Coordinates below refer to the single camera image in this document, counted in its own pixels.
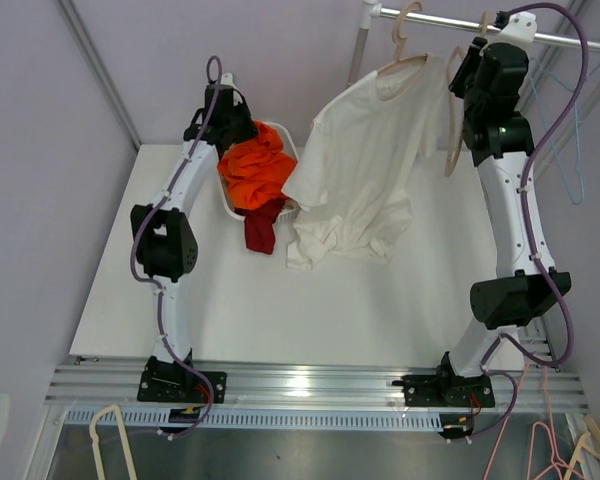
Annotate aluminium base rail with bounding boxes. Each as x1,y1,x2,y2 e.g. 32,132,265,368
44,359,589,413

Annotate dark red t shirt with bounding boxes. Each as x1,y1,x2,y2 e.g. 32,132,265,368
242,198,286,255

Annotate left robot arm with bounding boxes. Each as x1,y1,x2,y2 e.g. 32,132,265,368
130,81,257,401

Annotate pink hanger on floor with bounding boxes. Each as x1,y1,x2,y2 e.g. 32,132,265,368
482,359,581,480

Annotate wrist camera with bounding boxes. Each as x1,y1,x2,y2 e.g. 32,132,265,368
220,72,245,105
491,11,537,49

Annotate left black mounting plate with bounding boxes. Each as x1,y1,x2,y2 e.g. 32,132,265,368
137,371,228,404

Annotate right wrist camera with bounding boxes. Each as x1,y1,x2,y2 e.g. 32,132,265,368
491,11,537,49

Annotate white perforated plastic basket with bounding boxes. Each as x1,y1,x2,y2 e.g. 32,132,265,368
217,120,300,224

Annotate white slotted cable duct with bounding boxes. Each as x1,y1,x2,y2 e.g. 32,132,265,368
64,409,444,431

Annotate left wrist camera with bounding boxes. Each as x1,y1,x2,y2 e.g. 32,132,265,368
220,72,245,105

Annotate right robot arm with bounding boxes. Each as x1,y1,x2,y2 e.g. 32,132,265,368
435,37,571,406

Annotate white t shirt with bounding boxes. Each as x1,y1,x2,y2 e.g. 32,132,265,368
283,55,446,270

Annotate black mounting plate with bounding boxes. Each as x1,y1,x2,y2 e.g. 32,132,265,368
391,373,495,408
137,371,228,404

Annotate white clothes rack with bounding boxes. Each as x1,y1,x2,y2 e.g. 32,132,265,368
347,0,600,101

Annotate blue hanger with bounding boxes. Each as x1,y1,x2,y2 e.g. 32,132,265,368
572,59,600,130
530,79,586,207

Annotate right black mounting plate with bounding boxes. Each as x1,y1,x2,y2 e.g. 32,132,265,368
391,373,495,408

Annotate orange t shirt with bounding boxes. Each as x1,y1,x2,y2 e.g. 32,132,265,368
217,121,297,210

